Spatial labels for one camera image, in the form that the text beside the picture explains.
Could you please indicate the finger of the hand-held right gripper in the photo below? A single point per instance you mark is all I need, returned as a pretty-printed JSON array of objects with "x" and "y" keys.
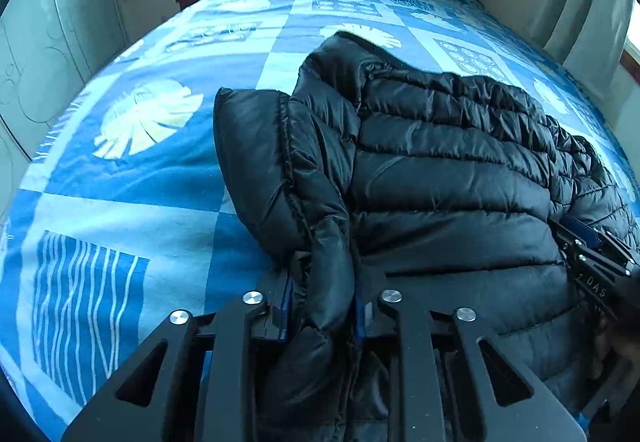
[
  {"x": 580, "y": 229},
  {"x": 625, "y": 254}
]

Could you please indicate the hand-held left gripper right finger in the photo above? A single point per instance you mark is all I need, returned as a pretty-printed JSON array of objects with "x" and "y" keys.
[{"x": 420, "y": 347}]

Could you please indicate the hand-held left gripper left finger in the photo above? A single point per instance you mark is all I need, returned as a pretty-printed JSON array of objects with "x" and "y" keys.
[{"x": 230, "y": 347}]

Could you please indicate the black puffer jacket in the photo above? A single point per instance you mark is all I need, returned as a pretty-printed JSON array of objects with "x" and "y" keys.
[{"x": 440, "y": 171}]

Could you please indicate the window with wooden sill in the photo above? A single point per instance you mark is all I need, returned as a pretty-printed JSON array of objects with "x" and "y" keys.
[{"x": 631, "y": 46}]

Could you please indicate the bed with blue patterned sheet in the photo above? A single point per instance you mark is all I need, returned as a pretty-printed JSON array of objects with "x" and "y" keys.
[{"x": 150, "y": 171}]

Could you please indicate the white wardrobe with circle pattern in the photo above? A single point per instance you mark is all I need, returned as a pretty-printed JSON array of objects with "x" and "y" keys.
[{"x": 45, "y": 46}]

